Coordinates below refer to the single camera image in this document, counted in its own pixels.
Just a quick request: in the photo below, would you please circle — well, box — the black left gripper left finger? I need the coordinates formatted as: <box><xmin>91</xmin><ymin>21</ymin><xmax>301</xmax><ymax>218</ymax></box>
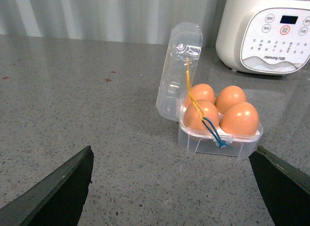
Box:
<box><xmin>0</xmin><ymin>146</ymin><xmax>93</xmax><ymax>226</ymax></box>

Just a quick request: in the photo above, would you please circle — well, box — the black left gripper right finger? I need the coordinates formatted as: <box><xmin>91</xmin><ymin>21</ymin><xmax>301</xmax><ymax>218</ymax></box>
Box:
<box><xmin>249</xmin><ymin>146</ymin><xmax>310</xmax><ymax>226</ymax></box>

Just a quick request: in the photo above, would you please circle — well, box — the brown egg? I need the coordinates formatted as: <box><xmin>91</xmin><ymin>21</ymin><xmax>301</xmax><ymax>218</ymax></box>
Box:
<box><xmin>183</xmin><ymin>99</ymin><xmax>219</xmax><ymax>131</ymax></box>

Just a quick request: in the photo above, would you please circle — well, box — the clear plastic egg box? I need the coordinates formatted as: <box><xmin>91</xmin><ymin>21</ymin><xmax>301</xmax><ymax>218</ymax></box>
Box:
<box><xmin>155</xmin><ymin>22</ymin><xmax>263</xmax><ymax>159</ymax></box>

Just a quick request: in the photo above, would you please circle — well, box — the brown egg box front right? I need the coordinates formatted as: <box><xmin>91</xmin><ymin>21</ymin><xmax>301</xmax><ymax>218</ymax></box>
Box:
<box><xmin>220</xmin><ymin>102</ymin><xmax>259</xmax><ymax>136</ymax></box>

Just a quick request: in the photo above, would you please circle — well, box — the brown egg box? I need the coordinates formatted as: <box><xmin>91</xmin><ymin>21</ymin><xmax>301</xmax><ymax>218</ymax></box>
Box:
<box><xmin>190</xmin><ymin>83</ymin><xmax>215</xmax><ymax>106</ymax></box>
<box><xmin>220</xmin><ymin>102</ymin><xmax>259</xmax><ymax>136</ymax></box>
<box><xmin>215</xmin><ymin>85</ymin><xmax>247</xmax><ymax>114</ymax></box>

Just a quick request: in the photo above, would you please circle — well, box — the brown egg box back right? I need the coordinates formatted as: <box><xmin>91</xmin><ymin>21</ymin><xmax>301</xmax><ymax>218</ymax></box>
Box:
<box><xmin>215</xmin><ymin>85</ymin><xmax>247</xmax><ymax>114</ymax></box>

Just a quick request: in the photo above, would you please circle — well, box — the brown egg box back left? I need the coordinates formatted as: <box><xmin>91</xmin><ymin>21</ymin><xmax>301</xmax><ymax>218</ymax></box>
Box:
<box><xmin>190</xmin><ymin>83</ymin><xmax>215</xmax><ymax>106</ymax></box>

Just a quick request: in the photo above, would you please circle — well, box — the blue rubber band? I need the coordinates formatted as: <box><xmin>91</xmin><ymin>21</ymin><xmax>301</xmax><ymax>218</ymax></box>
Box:
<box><xmin>201</xmin><ymin>117</ymin><xmax>228</xmax><ymax>148</ymax></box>

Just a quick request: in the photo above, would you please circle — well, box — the yellow rubber band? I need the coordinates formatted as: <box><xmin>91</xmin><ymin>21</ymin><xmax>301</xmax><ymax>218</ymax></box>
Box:
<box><xmin>186</xmin><ymin>58</ymin><xmax>204</xmax><ymax>121</ymax></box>

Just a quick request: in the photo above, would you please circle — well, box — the white Joyoung blender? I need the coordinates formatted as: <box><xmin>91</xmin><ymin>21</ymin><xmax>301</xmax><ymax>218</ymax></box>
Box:
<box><xmin>216</xmin><ymin>0</ymin><xmax>310</xmax><ymax>75</ymax></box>

